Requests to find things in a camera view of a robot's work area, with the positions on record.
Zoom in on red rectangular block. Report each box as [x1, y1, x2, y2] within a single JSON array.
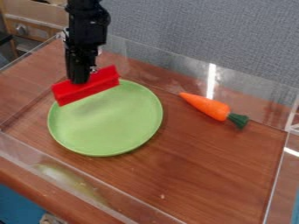
[[51, 66, 119, 106]]

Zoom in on clear acrylic tray walls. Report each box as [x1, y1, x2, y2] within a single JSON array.
[[0, 38, 299, 224]]

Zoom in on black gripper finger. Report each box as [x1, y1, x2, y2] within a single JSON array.
[[65, 48, 73, 79], [70, 52, 97, 84]]

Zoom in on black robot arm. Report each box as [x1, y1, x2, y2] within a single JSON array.
[[63, 0, 111, 84]]

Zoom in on cardboard box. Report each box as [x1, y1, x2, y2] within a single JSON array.
[[0, 0, 70, 28]]

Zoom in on orange toy carrot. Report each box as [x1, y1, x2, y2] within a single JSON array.
[[179, 92, 249, 129]]

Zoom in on green round plate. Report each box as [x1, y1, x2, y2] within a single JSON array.
[[48, 80, 165, 157]]

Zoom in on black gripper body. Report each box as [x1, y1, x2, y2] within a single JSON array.
[[65, 10, 111, 56]]

